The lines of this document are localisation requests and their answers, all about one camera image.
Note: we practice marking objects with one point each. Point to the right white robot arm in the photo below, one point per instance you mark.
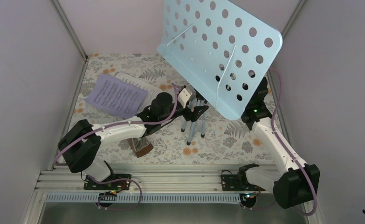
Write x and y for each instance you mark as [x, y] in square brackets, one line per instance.
[295, 182]

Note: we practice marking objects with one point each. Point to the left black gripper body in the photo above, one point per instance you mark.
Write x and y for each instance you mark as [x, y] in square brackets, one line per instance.
[193, 109]

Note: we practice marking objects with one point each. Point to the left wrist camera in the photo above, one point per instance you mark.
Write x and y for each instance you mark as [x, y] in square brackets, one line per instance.
[185, 96]

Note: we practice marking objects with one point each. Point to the perforated cable tray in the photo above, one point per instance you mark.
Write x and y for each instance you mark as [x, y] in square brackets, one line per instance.
[233, 198]

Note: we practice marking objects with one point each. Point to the clear plastic metronome cover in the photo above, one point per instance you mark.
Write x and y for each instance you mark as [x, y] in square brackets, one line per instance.
[140, 143]

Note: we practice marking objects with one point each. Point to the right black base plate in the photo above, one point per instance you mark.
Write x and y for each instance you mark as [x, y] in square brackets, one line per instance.
[231, 182]

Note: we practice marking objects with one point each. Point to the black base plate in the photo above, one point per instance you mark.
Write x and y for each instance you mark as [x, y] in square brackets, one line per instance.
[113, 186]
[231, 182]

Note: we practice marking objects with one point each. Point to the brown wooden metronome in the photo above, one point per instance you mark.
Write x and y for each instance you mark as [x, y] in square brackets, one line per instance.
[142, 152]

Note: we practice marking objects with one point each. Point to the floral patterned table mat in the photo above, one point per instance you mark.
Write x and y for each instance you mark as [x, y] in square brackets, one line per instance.
[225, 141]

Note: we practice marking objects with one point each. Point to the white sheet music page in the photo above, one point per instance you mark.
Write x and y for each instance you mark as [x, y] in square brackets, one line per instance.
[152, 91]

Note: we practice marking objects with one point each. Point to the light blue music stand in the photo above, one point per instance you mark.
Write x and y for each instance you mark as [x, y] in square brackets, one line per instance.
[220, 50]

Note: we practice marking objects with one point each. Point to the lavender sheet music page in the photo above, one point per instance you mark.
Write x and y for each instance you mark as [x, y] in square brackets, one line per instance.
[116, 97]

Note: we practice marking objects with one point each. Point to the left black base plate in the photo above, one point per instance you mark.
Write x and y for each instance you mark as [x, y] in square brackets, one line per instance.
[113, 186]

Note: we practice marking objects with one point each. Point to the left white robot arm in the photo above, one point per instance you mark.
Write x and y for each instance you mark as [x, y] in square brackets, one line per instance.
[81, 143]

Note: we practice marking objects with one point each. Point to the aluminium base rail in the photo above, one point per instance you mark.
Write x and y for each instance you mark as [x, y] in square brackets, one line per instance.
[152, 178]

